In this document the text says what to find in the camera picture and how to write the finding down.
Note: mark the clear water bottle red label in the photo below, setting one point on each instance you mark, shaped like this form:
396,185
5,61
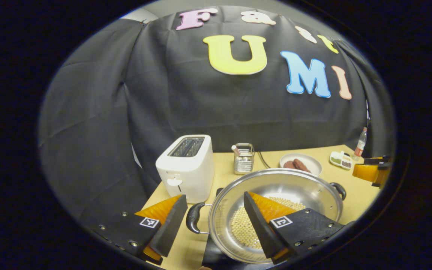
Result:
360,146

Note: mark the pink utensil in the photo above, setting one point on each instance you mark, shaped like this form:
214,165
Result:
235,150

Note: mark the black induction cooktop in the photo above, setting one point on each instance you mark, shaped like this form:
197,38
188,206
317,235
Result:
210,257

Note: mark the white divided dish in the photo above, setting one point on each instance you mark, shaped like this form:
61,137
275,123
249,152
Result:
345,156

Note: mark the raw red meat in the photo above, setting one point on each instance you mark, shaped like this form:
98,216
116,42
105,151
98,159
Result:
296,165

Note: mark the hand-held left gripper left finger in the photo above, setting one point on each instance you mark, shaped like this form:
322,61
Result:
169,230

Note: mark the pile of dark red beans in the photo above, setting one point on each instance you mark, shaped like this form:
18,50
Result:
346,164

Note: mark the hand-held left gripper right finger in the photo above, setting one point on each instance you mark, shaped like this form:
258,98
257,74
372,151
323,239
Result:
259,228

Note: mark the round white plate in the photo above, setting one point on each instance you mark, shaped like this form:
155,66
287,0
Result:
313,164

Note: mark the pile of soybeans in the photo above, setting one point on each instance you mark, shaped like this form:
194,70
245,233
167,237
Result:
240,228

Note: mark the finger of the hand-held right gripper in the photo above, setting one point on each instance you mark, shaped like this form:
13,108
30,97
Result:
379,160
366,171

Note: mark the pile of green mung beans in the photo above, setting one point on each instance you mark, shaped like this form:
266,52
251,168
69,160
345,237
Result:
335,160

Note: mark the white toaster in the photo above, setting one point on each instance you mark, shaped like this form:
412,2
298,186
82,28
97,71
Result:
186,172

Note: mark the stainless steel pot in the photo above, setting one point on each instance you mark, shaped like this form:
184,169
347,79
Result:
283,183

